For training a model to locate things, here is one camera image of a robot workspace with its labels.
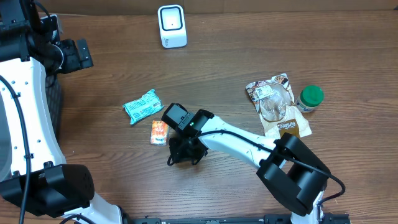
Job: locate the green lid jar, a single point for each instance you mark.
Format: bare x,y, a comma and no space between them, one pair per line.
309,98

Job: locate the orange white small box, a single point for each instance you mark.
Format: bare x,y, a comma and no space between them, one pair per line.
159,133

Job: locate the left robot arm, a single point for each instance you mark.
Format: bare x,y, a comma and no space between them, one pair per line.
36,176

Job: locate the white barcode scanner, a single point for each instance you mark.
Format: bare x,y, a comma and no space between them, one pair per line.
173,33

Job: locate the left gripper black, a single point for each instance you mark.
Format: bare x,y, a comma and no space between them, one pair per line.
75,61

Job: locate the teal snack packet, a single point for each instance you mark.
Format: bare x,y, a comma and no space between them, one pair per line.
148,104

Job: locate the brown white snack bag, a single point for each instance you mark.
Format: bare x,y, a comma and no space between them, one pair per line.
274,102

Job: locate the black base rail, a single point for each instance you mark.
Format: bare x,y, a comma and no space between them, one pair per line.
266,219

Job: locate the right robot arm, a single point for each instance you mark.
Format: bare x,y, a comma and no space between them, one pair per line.
291,172

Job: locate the grey plastic shopping basket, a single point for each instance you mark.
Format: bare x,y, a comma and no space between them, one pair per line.
42,111

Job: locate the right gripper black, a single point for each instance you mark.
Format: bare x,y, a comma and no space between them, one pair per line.
181,156

